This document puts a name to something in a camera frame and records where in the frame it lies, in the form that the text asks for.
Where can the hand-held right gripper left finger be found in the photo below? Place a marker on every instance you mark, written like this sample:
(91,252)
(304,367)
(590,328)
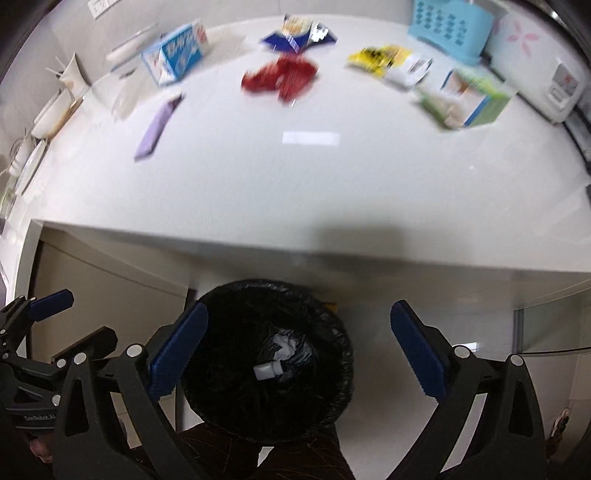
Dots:
(178,355)

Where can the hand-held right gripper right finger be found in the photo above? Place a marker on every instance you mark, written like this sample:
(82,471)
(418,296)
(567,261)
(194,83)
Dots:
(415,350)

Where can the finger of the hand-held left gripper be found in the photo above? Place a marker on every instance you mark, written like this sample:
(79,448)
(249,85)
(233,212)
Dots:
(94,344)
(51,304)

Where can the black bin with bag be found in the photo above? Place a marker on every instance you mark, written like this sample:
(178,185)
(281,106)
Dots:
(231,332)

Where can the purple packet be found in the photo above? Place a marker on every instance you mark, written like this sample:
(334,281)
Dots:
(157,127)

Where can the green white box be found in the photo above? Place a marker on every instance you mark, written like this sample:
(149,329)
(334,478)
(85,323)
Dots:
(466,99)

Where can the white packet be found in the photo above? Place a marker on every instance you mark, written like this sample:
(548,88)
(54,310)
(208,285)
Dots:
(411,69)

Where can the blue white carton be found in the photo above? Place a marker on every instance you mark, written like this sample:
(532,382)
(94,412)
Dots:
(178,53)

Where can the yellow packet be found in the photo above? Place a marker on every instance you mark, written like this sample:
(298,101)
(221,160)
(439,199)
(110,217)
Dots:
(376,57)

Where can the red mesh net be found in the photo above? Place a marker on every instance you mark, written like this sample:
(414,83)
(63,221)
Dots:
(281,76)

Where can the blue snack packet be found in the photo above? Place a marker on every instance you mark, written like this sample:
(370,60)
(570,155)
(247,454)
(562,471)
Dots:
(286,39)

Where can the person's left hand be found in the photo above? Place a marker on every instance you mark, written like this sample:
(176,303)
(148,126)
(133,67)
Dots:
(41,450)

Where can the beige cabinet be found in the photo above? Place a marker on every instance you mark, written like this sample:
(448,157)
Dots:
(106,286)

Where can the yellow box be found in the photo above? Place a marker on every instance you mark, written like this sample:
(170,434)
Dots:
(331,305)

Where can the blue striped plate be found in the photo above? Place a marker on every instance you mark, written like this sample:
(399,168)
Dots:
(30,168)

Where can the frosted glass panel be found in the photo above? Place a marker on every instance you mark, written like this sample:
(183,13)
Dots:
(554,323)

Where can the person's dark patterned pants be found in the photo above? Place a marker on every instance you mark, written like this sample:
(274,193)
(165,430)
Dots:
(277,461)

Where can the white ceramic pot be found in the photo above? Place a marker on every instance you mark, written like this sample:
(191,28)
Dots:
(21,154)

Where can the patterned shoe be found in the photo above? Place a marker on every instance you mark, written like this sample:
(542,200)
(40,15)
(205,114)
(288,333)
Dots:
(561,421)

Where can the large white bowl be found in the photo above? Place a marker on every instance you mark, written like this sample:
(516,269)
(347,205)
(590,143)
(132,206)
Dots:
(51,115)

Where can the wooden coaster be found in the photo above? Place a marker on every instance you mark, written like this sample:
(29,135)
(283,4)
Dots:
(71,115)

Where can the white cup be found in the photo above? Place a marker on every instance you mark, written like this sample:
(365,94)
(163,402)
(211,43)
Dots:
(71,71)

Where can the blue patterned plate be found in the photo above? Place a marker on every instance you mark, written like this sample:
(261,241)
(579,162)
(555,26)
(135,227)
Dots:
(134,53)

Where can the white microwave oven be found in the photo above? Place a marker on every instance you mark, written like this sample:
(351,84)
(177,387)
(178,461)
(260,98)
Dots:
(579,134)

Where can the white flowered rice cooker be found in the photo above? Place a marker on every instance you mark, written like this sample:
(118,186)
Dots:
(521,50)

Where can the blue utensil holder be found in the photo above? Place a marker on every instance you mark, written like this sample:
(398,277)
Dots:
(448,27)

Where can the white wall socket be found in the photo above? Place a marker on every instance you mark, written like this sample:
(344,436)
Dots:
(104,8)

